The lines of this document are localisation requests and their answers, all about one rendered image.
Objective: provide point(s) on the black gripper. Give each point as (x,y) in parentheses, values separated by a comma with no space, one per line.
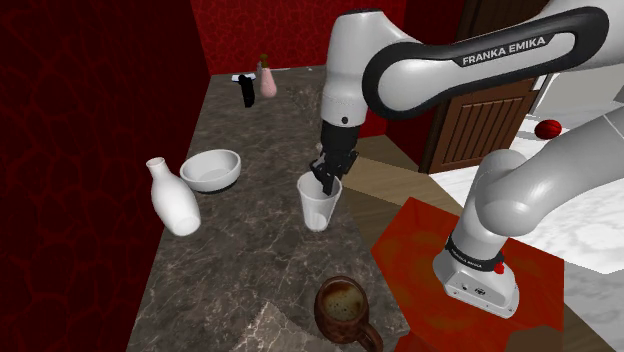
(339,139)

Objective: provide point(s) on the white plastic cup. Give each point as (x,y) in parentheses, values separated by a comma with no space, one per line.
(318,207)

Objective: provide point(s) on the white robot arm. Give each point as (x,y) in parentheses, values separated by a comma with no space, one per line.
(531,190)

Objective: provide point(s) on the white bowl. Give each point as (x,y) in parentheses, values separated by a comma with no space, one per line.
(212,170)

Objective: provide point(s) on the pink bottle with brown stopper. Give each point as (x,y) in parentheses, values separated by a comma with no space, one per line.
(267,80)

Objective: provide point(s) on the black and white tool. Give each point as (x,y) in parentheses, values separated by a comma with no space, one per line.
(246,90)

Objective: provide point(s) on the brown coffee mug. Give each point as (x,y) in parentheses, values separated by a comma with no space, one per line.
(343,309)

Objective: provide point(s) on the red robot stand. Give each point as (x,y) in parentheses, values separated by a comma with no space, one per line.
(424,273)

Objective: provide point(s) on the white vase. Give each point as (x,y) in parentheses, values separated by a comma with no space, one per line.
(173,200)

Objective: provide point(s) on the brown wooden door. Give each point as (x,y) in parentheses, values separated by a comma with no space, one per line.
(482,117)

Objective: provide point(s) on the red ball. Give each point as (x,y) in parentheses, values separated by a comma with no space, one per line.
(547,129)

